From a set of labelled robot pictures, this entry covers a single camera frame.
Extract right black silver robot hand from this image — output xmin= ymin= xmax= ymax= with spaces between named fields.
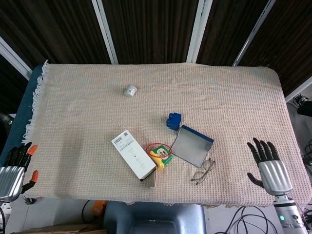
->
xmin=246 ymin=137 xmax=293 ymax=196

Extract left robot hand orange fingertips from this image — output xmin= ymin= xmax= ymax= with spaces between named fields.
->
xmin=0 ymin=141 xmax=39 ymax=203

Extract wire-frame eyeglasses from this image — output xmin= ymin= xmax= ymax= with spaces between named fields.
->
xmin=191 ymin=157 xmax=216 ymax=184

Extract brown cardboard box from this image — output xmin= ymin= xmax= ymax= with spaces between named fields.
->
xmin=11 ymin=223 xmax=107 ymax=234

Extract white carton box with barcode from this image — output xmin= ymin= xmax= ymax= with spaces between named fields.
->
xmin=111 ymin=130 xmax=157 ymax=188

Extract person's black trouser leg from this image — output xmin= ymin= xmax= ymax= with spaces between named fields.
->
xmin=297 ymin=100 xmax=312 ymax=117

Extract person's sneaker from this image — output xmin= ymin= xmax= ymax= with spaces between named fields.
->
xmin=293 ymin=94 xmax=309 ymax=108

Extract orange device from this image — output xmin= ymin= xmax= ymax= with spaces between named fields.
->
xmin=91 ymin=200 xmax=107 ymax=216

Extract beige waffle weave cloth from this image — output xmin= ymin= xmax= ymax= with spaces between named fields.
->
xmin=21 ymin=59 xmax=312 ymax=208

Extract blue toy building block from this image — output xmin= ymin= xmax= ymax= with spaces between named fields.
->
xmin=166 ymin=112 xmax=183 ymax=131

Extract red rubber band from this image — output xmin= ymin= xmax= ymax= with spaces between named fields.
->
xmin=145 ymin=143 xmax=173 ymax=158

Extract grey blue chair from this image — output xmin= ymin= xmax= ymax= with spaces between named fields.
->
xmin=103 ymin=201 xmax=207 ymax=234

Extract black cable tangle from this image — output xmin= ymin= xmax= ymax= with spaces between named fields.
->
xmin=214 ymin=206 xmax=279 ymax=234

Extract dark corrugated hose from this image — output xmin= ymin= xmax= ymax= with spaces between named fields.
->
xmin=0 ymin=112 xmax=15 ymax=129

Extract black cable loop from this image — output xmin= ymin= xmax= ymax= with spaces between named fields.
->
xmin=81 ymin=199 xmax=93 ymax=224

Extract white partition post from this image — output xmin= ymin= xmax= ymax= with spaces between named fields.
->
xmin=91 ymin=0 xmax=119 ymax=65
xmin=232 ymin=0 xmax=277 ymax=67
xmin=285 ymin=77 xmax=312 ymax=103
xmin=0 ymin=36 xmax=33 ymax=80
xmin=186 ymin=0 xmax=213 ymax=63

